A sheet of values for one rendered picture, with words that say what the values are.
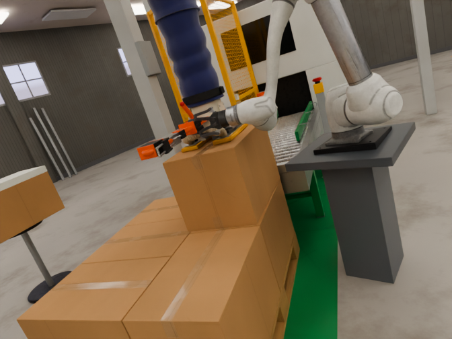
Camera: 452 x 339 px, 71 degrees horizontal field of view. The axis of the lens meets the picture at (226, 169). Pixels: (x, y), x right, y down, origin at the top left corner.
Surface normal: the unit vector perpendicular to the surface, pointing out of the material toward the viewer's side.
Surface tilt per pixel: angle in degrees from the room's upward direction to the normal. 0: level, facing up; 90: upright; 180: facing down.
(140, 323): 90
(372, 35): 90
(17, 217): 90
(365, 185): 90
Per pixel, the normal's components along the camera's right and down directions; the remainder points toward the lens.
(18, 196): 0.85, -0.13
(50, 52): 0.74, -0.04
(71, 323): -0.31, 0.36
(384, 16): -0.60, 0.40
